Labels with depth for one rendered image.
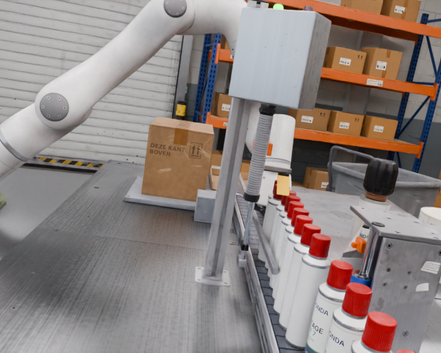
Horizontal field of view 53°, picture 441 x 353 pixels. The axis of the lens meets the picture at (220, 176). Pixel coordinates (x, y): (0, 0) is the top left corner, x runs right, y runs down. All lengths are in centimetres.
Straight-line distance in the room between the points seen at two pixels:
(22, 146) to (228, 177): 56
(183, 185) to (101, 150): 380
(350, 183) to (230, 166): 256
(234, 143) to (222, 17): 36
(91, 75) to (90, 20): 415
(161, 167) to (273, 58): 85
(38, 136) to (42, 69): 411
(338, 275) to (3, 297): 66
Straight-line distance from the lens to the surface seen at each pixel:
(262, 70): 96
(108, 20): 535
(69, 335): 90
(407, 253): 72
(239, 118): 104
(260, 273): 111
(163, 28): 117
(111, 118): 537
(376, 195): 128
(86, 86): 121
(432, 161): 715
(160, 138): 166
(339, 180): 365
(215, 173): 229
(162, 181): 169
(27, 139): 128
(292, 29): 94
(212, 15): 125
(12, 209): 153
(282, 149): 125
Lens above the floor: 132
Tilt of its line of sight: 12 degrees down
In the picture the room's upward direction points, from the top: 9 degrees clockwise
